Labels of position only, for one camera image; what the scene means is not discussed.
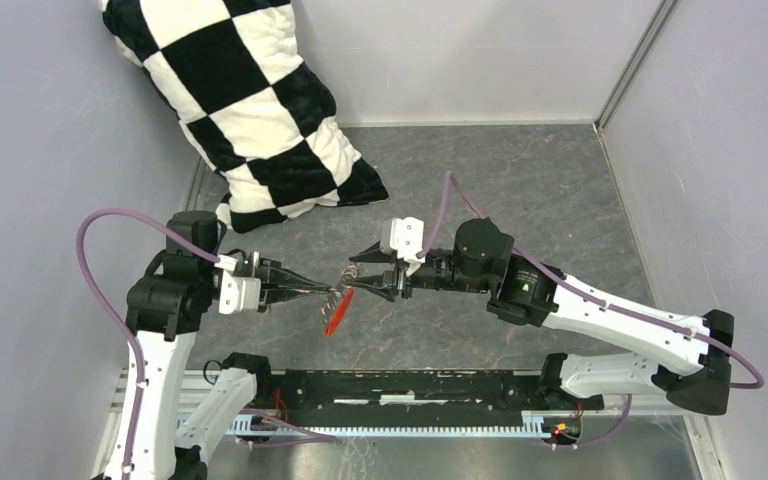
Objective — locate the black white checkered pillow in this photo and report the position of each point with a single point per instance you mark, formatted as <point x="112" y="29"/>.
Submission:
<point x="248" y="103"/>

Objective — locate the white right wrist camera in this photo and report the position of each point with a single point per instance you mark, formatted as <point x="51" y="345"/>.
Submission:
<point x="403" y="237"/>

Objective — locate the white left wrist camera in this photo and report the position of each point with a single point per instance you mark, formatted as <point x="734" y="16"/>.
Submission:
<point x="238" y="294"/>

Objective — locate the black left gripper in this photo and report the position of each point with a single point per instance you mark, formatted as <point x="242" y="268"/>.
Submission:
<point x="271" y="273"/>

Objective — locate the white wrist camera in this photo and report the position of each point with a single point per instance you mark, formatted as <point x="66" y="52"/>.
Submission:
<point x="238" y="294"/>
<point x="403" y="237"/>

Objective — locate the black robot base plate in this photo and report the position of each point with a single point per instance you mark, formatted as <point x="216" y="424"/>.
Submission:
<point x="413" y="398"/>

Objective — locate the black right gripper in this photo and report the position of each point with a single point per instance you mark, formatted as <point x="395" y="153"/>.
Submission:
<point x="398" y="281"/>

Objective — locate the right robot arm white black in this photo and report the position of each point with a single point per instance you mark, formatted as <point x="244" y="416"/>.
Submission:
<point x="681" y="357"/>

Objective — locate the metal key holder red handle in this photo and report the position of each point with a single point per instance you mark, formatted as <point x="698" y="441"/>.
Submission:
<point x="338" y="300"/>

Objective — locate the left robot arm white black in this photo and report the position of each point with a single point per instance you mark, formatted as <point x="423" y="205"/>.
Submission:
<point x="163" y="318"/>

